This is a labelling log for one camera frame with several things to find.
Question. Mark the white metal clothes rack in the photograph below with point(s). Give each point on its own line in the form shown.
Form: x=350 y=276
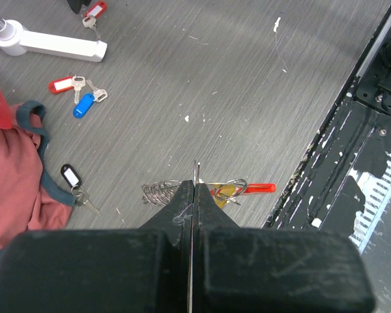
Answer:
x=16 y=40

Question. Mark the key with blue tag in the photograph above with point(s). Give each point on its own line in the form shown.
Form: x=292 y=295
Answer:
x=84 y=104

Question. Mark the crumpled maroon t-shirt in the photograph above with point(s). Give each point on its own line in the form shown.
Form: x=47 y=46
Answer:
x=29 y=198

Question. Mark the red tag key by rack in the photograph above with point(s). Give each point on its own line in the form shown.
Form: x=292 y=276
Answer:
x=90 y=19

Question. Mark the key with yellow tag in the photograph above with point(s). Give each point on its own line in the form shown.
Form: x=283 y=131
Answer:
x=224 y=194

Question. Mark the key with red tag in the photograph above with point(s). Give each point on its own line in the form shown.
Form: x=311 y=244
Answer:
x=77 y=83

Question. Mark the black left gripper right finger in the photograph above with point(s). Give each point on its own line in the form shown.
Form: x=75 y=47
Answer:
x=253 y=270

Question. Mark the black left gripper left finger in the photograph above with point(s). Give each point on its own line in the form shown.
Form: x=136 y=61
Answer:
x=131 y=270

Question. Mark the red carabiner keyring with chain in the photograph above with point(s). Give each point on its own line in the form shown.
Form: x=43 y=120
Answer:
x=161 y=193

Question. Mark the key with black tag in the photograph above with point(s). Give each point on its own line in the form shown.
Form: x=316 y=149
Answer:
x=73 y=180

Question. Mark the perforated cable duct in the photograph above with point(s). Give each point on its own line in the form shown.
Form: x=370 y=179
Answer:
x=377 y=192

